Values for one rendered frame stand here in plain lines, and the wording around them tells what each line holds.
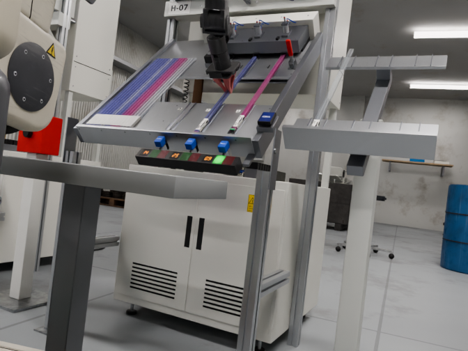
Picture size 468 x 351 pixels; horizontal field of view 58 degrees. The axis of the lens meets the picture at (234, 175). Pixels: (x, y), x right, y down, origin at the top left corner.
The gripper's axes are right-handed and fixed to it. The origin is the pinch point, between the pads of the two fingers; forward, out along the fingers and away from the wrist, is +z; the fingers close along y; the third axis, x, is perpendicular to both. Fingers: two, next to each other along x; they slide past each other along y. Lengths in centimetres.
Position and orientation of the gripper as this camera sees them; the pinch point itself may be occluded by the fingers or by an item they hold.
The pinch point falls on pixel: (228, 90)
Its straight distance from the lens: 147.9
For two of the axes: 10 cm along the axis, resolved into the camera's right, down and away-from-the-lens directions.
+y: -9.0, -1.1, 4.2
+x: -3.8, 6.6, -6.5
